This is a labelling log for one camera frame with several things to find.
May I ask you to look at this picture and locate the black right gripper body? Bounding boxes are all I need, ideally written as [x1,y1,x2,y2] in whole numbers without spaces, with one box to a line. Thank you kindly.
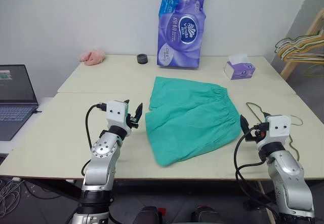
[247,123,269,142]

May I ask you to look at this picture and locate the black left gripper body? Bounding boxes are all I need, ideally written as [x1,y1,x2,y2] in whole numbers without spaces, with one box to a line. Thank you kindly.
[126,113,140,131]

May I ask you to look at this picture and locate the green shorts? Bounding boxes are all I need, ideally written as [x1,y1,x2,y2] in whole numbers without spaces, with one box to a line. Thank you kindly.
[145,76,241,169]

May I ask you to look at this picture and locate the black tape roll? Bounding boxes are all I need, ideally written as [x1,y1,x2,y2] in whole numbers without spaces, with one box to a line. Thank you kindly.
[136,53,149,65]

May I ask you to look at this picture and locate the small purple tissue pack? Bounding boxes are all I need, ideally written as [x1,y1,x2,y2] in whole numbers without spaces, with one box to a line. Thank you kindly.
[223,54,257,81]

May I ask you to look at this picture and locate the hangers on wooden rack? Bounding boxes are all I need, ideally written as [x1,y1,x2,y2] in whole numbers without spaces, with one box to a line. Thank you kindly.
[279,7,324,78]

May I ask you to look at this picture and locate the pink fluffy cloth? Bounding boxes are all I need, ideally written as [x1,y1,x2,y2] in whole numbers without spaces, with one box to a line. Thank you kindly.
[79,48,107,67]

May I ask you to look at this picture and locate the wooden table leg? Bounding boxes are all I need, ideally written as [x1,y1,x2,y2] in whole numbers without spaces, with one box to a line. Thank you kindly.
[256,180,277,224]

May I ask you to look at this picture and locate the purple tissue multipack bag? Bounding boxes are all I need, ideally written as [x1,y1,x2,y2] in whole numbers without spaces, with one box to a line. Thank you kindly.
[156,0,211,70]

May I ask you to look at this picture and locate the dark rounded shape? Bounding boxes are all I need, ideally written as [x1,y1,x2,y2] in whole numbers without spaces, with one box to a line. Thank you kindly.
[190,204,224,224]
[136,205,166,224]

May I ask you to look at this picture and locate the grey laptop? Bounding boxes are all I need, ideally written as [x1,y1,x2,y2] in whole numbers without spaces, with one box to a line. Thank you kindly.
[0,64,42,142]

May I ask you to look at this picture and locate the thin wire clothes hanger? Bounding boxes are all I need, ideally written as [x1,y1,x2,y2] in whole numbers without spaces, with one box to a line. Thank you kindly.
[246,102,305,162]

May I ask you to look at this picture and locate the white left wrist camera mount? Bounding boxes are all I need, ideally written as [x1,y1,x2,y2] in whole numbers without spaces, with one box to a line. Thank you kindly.
[105,100,130,135]

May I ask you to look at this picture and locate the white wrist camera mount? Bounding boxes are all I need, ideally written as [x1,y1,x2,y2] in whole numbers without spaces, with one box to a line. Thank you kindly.
[105,100,130,135]
[265,115,292,146]

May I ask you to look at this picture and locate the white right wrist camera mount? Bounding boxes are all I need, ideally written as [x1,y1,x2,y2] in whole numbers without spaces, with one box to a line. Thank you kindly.
[265,115,292,146]

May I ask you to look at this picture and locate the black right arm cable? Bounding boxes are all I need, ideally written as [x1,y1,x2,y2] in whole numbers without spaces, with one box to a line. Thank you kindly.
[233,126,273,211]

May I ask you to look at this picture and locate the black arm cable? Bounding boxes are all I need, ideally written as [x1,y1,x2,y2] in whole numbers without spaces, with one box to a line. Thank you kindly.
[80,102,107,177]
[233,126,273,211]

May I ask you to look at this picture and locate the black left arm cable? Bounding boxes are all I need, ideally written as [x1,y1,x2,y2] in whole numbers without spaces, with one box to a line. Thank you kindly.
[80,102,107,177]

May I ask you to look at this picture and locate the pile of wire hangers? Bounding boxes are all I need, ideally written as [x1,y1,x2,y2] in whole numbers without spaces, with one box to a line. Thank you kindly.
[274,28,324,78]

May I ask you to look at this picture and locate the white floor cables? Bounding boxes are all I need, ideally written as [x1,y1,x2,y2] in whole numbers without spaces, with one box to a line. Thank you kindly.
[0,176,25,211]

